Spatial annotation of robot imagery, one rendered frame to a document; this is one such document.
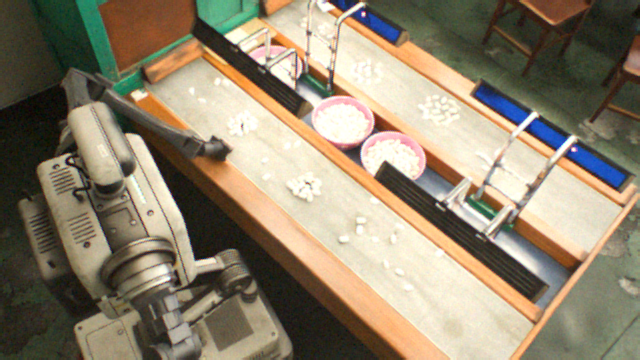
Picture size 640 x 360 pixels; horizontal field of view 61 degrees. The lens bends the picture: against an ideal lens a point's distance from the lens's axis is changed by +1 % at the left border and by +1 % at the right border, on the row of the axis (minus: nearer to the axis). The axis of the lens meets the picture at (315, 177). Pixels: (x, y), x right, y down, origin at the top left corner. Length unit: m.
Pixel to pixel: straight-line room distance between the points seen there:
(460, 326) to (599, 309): 1.28
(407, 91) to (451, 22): 1.73
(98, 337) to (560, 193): 1.88
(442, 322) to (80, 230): 1.22
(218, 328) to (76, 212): 1.01
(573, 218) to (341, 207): 0.91
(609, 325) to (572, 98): 1.55
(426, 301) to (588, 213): 0.79
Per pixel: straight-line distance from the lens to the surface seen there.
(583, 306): 3.10
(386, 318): 1.90
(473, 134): 2.45
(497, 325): 2.02
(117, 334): 2.23
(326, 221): 2.06
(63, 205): 1.33
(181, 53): 2.50
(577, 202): 2.42
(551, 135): 2.09
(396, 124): 2.36
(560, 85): 4.02
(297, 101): 1.94
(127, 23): 2.33
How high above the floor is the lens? 2.51
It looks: 55 degrees down
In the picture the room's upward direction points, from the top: 6 degrees clockwise
